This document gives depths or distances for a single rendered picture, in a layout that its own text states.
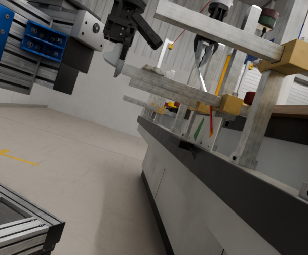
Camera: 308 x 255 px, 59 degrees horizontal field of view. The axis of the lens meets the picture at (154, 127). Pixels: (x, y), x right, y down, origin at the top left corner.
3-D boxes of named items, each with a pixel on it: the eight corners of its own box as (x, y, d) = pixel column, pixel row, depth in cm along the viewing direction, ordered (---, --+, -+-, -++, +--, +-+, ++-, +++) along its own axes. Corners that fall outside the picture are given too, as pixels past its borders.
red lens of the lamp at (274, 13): (262, 12, 83) (265, 5, 83) (253, 18, 89) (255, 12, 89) (280, 19, 84) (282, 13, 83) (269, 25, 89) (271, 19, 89)
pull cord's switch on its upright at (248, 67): (221, 142, 351) (249, 59, 347) (218, 141, 360) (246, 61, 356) (227, 144, 352) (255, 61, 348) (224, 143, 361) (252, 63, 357)
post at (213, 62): (179, 155, 110) (217, 40, 108) (177, 154, 113) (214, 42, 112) (187, 158, 110) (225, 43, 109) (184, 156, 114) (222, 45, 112)
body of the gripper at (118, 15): (103, 41, 80) (116, 1, 80) (131, 51, 81) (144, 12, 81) (101, 34, 73) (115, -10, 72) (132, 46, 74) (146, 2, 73)
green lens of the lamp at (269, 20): (260, 20, 83) (262, 13, 83) (250, 26, 89) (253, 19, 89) (277, 28, 84) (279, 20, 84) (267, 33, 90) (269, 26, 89)
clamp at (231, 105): (222, 110, 77) (228, 93, 77) (207, 110, 91) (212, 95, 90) (240, 117, 78) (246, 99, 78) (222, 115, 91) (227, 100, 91)
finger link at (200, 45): (193, 62, 94) (202, 36, 93) (189, 65, 99) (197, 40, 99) (202, 65, 94) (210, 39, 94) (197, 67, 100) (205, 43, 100)
